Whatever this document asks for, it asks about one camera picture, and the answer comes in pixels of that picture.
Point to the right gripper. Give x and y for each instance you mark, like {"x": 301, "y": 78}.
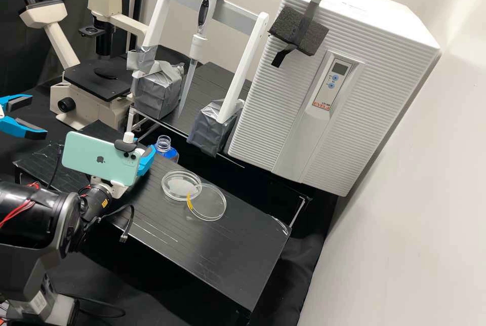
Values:
{"x": 120, "y": 188}

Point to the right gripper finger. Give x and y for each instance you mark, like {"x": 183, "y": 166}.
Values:
{"x": 15, "y": 102}

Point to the blue bottle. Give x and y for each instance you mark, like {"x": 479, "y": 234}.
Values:
{"x": 165, "y": 149}

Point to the incubator door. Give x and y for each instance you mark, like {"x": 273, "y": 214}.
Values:
{"x": 288, "y": 113}

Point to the petri dish lid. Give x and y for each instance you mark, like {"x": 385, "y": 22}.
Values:
{"x": 209, "y": 204}

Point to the black platform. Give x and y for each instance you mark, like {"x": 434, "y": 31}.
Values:
{"x": 262, "y": 197}
{"x": 212, "y": 250}
{"x": 201, "y": 90}

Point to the grey taped block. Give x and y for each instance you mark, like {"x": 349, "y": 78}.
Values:
{"x": 157, "y": 90}
{"x": 207, "y": 130}

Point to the petri dish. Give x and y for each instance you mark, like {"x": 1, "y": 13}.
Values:
{"x": 178, "y": 185}

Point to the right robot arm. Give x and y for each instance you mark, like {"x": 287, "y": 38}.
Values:
{"x": 34, "y": 212}

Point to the white pipette stand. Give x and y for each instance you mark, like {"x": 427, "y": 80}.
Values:
{"x": 243, "y": 75}

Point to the white incubator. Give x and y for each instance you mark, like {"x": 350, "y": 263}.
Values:
{"x": 364, "y": 3}

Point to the right wrist camera phone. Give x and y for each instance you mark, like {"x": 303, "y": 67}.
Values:
{"x": 91, "y": 153}

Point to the pipette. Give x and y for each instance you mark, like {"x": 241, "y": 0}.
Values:
{"x": 200, "y": 26}

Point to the cream microscope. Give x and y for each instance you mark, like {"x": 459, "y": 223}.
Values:
{"x": 87, "y": 83}

